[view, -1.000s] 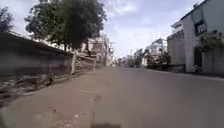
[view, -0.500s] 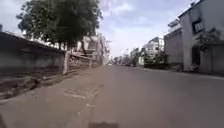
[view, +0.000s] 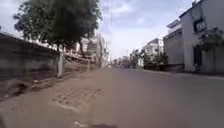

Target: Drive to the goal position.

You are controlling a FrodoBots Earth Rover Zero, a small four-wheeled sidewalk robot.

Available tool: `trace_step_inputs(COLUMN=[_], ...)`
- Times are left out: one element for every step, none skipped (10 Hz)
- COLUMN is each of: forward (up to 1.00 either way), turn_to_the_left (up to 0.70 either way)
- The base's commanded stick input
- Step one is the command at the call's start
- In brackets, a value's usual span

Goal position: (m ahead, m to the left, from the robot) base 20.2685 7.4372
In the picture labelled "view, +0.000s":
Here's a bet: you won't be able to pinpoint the row of distant buildings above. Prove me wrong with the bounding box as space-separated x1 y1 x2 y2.
129 37 165 69

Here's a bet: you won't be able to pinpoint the green bushes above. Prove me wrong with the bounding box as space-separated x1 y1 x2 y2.
139 49 169 71

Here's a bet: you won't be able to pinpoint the grey flat-roofed building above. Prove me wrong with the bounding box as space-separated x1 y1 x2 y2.
162 18 185 72

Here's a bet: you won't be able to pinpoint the large dark green tree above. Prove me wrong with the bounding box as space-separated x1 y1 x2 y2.
13 0 103 54

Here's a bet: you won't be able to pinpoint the white two-storey building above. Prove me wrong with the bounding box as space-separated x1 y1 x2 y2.
178 0 224 74

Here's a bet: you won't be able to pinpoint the small tree by building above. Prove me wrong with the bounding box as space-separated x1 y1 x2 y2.
197 27 224 54

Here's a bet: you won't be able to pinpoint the buildings behind wall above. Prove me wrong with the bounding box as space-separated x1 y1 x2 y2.
65 34 111 69

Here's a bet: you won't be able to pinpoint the grey boundary wall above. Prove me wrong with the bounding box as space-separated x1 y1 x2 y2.
0 31 91 98

